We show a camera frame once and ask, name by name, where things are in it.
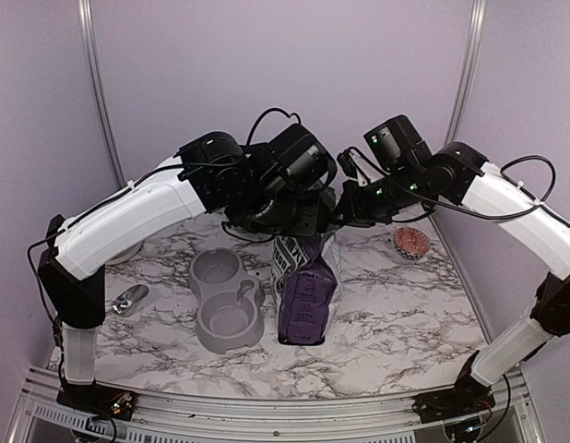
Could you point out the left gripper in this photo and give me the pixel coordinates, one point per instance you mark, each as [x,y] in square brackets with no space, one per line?
[307,224]

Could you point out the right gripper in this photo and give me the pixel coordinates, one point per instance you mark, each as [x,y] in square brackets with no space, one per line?
[357,212]

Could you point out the purple pet food bag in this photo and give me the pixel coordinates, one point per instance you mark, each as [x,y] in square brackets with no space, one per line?
[305,279]

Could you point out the grey double pet bowl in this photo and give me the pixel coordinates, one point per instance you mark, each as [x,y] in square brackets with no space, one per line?
[229,300]

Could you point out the metal food scoop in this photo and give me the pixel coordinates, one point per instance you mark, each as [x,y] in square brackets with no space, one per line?
[127,302]

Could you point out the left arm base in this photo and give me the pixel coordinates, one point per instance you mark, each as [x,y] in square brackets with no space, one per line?
[114,403]

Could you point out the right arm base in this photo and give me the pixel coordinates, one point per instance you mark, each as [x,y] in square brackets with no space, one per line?
[445,404]

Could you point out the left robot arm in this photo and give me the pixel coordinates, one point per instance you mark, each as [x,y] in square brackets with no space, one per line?
[192,182]

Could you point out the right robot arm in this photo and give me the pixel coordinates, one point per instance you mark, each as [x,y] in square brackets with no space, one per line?
[460,178]

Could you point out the red patterned small bowl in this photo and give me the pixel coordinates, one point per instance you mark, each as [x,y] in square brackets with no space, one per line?
[411,243]

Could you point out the grey round plate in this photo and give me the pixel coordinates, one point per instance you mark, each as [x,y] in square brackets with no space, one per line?
[125,255]

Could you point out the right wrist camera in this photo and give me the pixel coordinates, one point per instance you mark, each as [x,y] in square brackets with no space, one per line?
[351,168]

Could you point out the right aluminium frame post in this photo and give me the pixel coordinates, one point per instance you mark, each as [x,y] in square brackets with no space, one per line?
[468,70]

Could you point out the aluminium frame post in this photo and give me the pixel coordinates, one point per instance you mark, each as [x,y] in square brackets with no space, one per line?
[468,70]
[89,38]

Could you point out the left aluminium frame post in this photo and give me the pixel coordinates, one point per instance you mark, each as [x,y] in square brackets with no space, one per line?
[89,38]

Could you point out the front aluminium rail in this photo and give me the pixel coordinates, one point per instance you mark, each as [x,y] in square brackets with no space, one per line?
[166,417]

